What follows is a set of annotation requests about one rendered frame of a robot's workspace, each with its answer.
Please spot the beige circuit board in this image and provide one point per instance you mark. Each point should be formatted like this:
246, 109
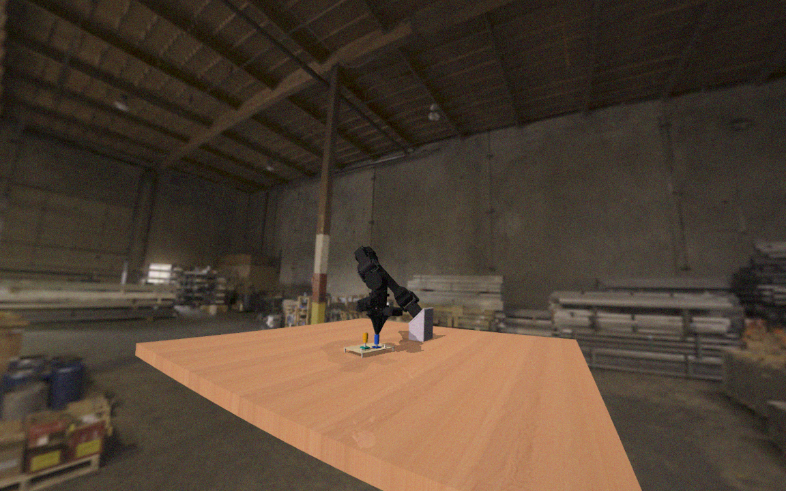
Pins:
370, 347

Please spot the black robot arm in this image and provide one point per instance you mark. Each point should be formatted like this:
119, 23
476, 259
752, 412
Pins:
376, 278

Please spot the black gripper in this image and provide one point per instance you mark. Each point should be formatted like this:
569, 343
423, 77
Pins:
379, 317

